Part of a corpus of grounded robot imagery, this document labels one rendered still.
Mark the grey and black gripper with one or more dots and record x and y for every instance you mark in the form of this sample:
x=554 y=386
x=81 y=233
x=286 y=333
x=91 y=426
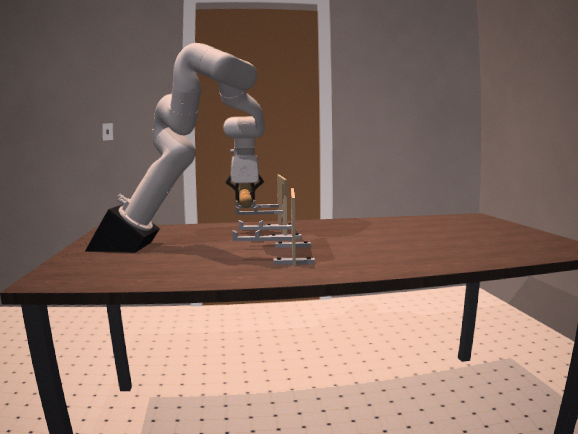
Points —
x=244 y=170

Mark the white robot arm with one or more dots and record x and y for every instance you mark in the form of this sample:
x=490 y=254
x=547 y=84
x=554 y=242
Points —
x=179 y=113

